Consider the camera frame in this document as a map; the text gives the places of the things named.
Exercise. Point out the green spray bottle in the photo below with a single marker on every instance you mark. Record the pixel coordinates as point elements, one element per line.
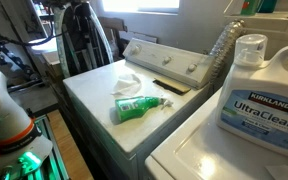
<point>134,107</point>

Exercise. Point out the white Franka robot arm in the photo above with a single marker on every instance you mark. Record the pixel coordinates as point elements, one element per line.
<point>4,116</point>

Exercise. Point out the white crumpled cloth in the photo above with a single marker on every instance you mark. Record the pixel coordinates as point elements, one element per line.
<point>127,85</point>

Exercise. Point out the white dryer knob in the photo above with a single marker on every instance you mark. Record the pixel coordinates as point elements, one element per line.
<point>192,67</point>
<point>135,49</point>
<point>166,60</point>

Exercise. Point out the blue patterned curtain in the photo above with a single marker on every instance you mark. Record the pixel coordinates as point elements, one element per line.
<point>84,40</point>

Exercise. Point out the white washing machine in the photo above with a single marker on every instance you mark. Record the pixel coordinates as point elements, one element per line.
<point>197,153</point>

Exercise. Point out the bright window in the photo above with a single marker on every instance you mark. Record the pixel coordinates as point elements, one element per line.
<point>140,5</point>

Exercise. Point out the wooden platform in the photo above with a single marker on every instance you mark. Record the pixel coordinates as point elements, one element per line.
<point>67,150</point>

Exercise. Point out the white Kirkland detergent jug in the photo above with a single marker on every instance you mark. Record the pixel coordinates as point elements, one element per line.
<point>260,116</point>

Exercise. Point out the green container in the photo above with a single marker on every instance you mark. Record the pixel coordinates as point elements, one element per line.
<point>250,6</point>

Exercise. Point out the black metal stand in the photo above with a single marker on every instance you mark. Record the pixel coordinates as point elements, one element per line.
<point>10,63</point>

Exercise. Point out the teal container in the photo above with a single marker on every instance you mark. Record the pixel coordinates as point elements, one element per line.
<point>267,5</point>

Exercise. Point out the white wall shelf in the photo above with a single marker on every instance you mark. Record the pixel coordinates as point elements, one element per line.
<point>267,18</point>

